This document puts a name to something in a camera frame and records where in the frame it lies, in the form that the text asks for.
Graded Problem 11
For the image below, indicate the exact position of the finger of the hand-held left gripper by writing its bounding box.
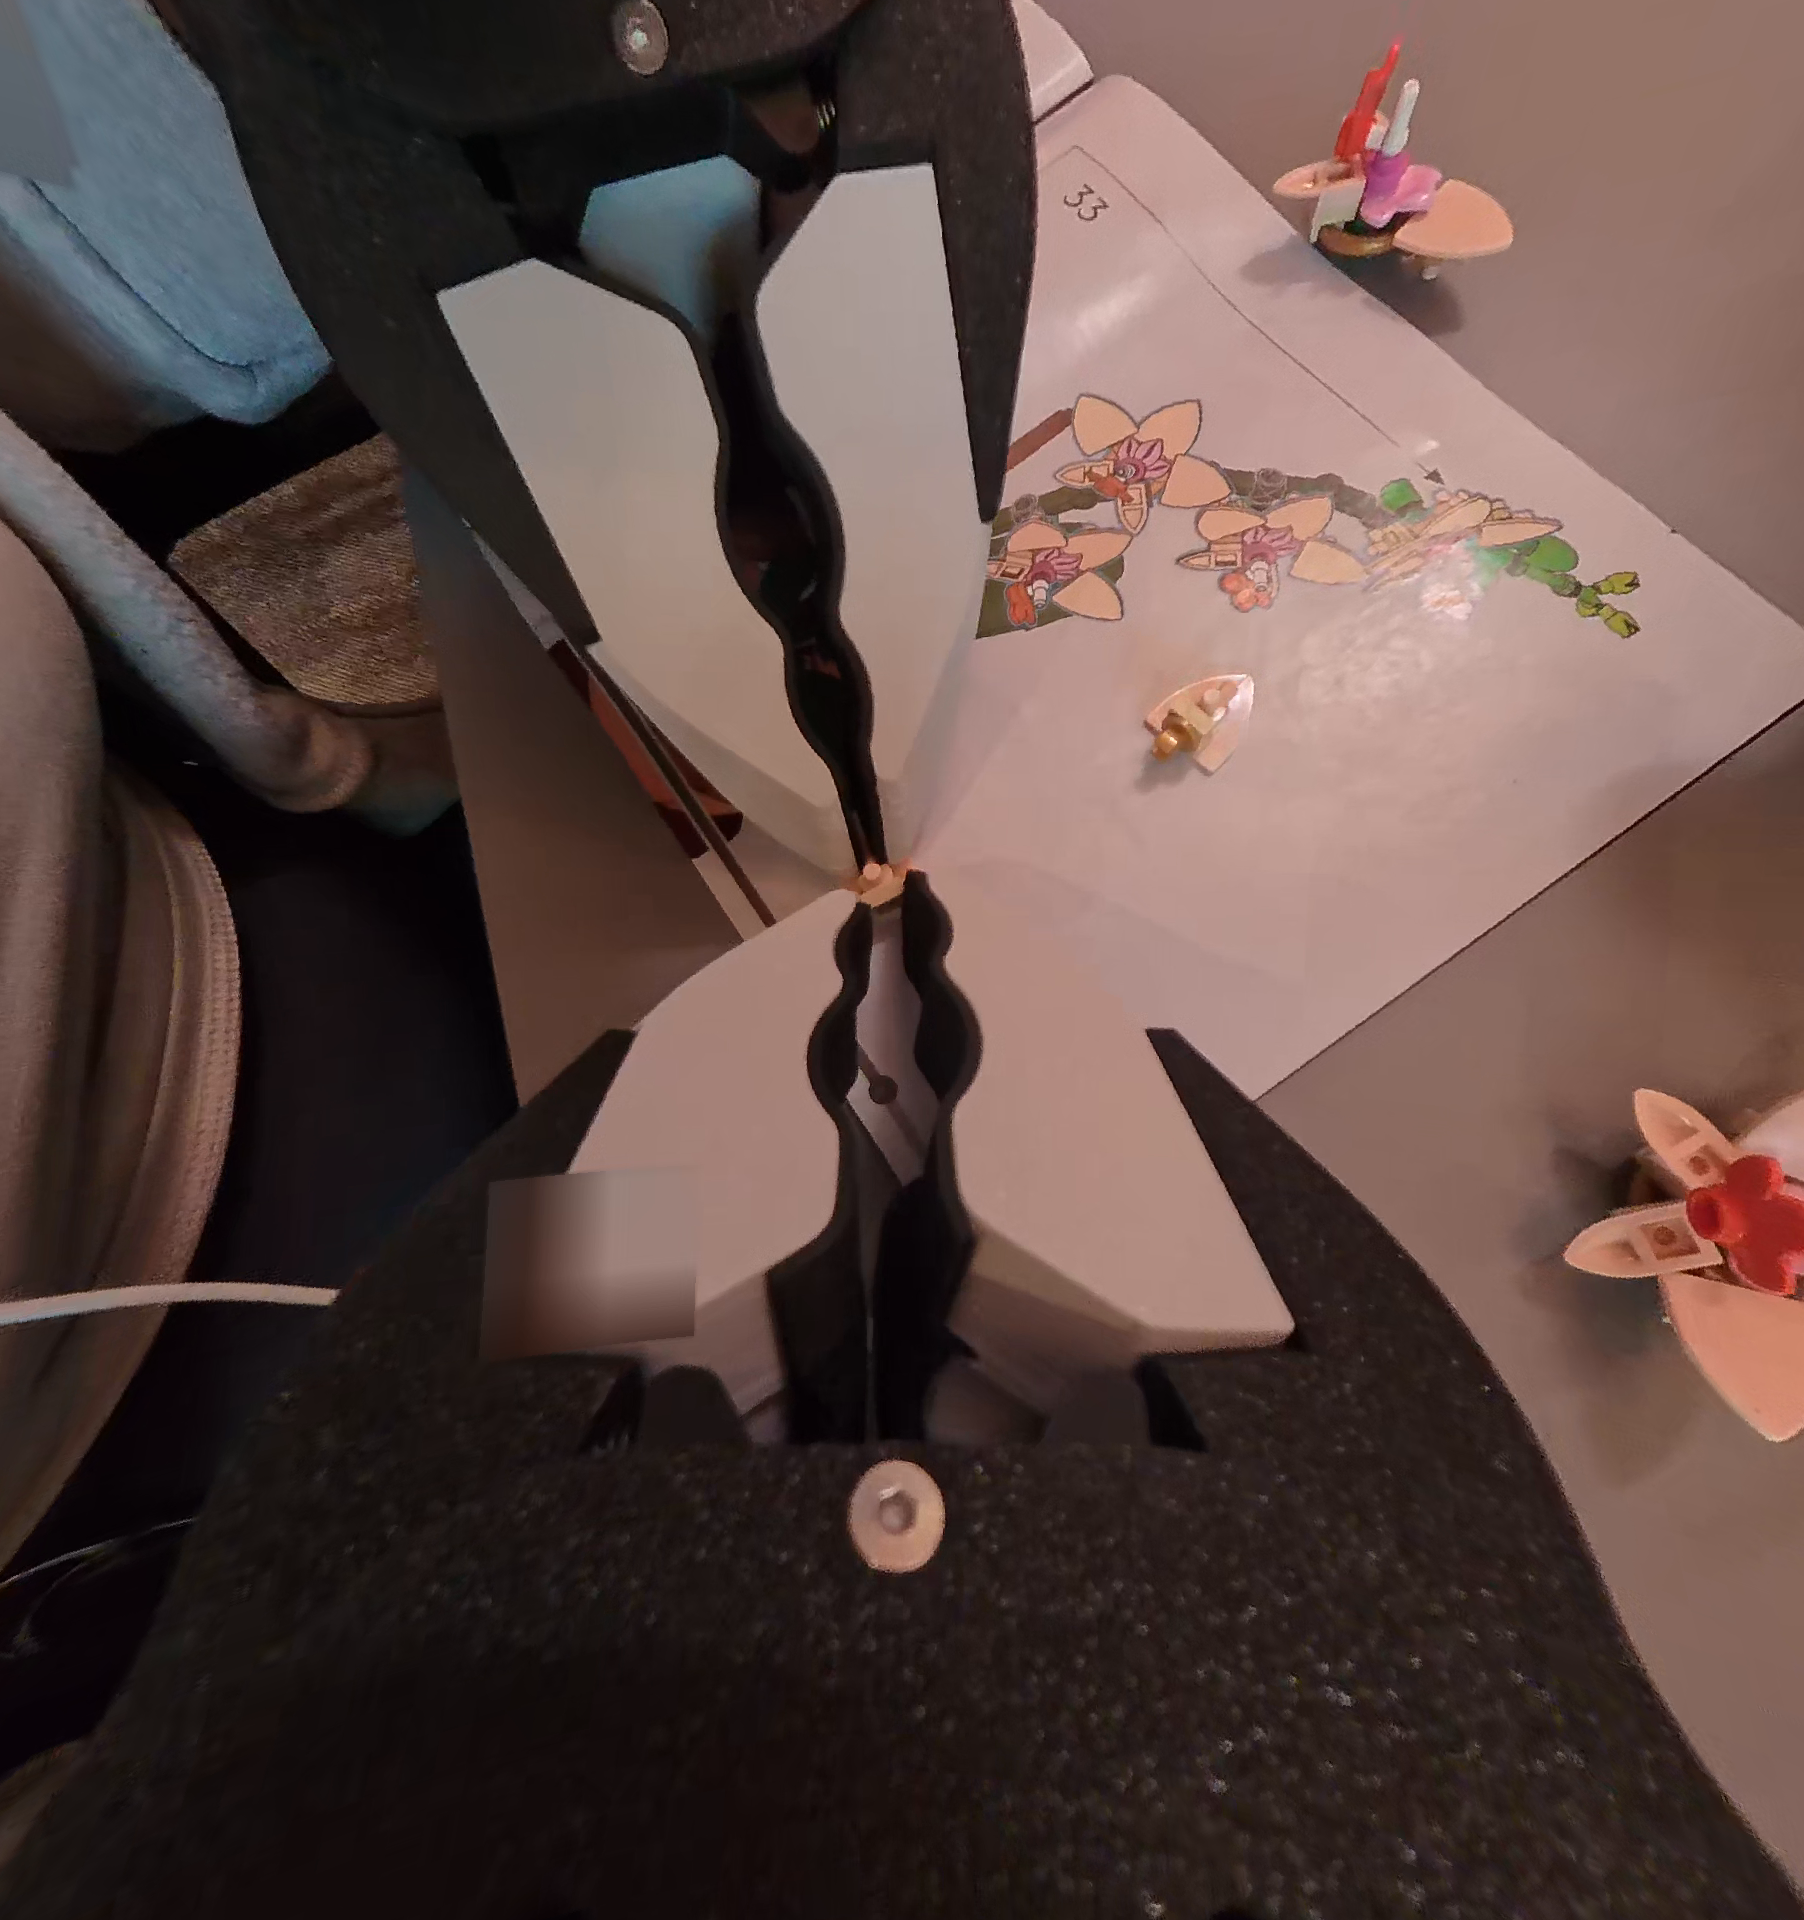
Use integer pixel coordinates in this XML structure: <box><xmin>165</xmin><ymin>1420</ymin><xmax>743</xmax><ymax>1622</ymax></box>
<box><xmin>751</xmin><ymin>162</ymin><xmax>995</xmax><ymax>867</ymax></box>
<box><xmin>434</xmin><ymin>165</ymin><xmax>877</xmax><ymax>879</ymax></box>

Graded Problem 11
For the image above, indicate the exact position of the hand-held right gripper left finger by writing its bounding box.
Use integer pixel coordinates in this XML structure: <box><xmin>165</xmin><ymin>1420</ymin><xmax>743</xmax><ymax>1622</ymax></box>
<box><xmin>564</xmin><ymin>893</ymin><xmax>883</xmax><ymax>1446</ymax></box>

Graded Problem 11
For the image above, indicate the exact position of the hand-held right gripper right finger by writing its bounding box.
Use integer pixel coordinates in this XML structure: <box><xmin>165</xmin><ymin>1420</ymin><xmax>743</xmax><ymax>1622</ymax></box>
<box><xmin>883</xmin><ymin>870</ymin><xmax>1298</xmax><ymax>1437</ymax></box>

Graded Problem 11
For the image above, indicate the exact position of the grey desk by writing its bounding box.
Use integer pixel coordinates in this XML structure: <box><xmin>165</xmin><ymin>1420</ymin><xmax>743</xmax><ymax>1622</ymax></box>
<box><xmin>405</xmin><ymin>0</ymin><xmax>1804</xmax><ymax>1920</ymax></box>

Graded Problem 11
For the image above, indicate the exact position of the light blue cloth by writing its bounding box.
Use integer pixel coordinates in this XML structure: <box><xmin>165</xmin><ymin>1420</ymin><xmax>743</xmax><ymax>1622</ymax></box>
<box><xmin>0</xmin><ymin>0</ymin><xmax>338</xmax><ymax>456</ymax></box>

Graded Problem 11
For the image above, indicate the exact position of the brown thin rod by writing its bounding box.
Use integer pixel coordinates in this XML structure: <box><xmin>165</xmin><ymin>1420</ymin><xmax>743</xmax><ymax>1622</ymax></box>
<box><xmin>549</xmin><ymin>639</ymin><xmax>779</xmax><ymax>927</ymax></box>

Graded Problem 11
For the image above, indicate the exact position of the brown woven chair seat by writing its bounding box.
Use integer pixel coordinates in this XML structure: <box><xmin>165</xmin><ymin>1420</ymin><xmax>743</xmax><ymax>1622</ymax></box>
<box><xmin>166</xmin><ymin>436</ymin><xmax>446</xmax><ymax>721</ymax></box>

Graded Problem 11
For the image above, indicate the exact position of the cream petal toy piece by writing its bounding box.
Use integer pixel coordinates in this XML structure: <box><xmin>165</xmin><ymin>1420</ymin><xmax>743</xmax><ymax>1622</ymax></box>
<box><xmin>1143</xmin><ymin>670</ymin><xmax>1257</xmax><ymax>778</ymax></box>

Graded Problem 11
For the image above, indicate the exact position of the toy flower instruction booklet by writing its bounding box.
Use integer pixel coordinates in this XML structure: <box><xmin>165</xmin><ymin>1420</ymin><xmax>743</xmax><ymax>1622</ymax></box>
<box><xmin>850</xmin><ymin>76</ymin><xmax>1804</xmax><ymax>1194</ymax></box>

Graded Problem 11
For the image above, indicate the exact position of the toy flower with pink centre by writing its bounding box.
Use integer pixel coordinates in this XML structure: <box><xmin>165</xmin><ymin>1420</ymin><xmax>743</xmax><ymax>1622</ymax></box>
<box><xmin>1274</xmin><ymin>37</ymin><xmax>1518</xmax><ymax>287</ymax></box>

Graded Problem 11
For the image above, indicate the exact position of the toy flower with red centre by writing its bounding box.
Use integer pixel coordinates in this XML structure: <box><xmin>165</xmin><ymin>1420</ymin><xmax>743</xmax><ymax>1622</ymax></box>
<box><xmin>1562</xmin><ymin>1074</ymin><xmax>1804</xmax><ymax>1446</ymax></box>

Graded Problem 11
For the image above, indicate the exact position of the person's beige clothing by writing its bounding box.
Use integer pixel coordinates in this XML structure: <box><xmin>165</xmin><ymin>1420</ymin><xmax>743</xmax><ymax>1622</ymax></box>
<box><xmin>0</xmin><ymin>480</ymin><xmax>244</xmax><ymax>1639</ymax></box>

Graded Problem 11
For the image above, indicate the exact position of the white cable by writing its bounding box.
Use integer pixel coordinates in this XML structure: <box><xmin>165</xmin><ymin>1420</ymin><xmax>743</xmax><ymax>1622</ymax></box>
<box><xmin>0</xmin><ymin>1282</ymin><xmax>342</xmax><ymax>1335</ymax></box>

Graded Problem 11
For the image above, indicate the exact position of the black cable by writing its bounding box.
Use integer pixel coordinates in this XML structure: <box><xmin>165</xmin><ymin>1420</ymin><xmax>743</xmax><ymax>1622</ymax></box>
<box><xmin>0</xmin><ymin>1516</ymin><xmax>203</xmax><ymax>1659</ymax></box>

